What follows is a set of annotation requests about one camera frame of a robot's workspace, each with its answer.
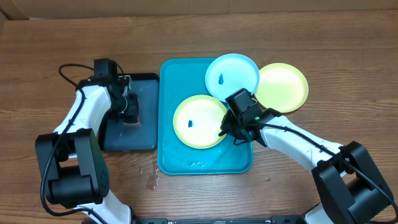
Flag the yellow-green plate front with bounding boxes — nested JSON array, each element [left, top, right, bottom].
[[173, 95, 227, 149]]

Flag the yellow-green plate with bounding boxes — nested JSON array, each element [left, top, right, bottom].
[[254, 63, 308, 113], [173, 95, 227, 149]]

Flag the green scrubbing sponge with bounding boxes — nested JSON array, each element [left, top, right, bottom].
[[123, 122, 141, 127]]

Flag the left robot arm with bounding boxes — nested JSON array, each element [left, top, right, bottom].
[[35, 58, 140, 223]]

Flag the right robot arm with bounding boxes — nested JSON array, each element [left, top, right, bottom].
[[221, 88, 397, 224]]

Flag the black plastic tray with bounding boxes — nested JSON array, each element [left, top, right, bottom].
[[98, 73, 159, 152]]

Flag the teal plastic tray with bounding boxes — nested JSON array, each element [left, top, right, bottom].
[[157, 57, 254, 175]]

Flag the light blue plate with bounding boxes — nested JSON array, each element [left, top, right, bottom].
[[205, 54, 259, 102]]

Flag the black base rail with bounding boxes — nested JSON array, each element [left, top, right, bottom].
[[132, 215, 305, 224]]

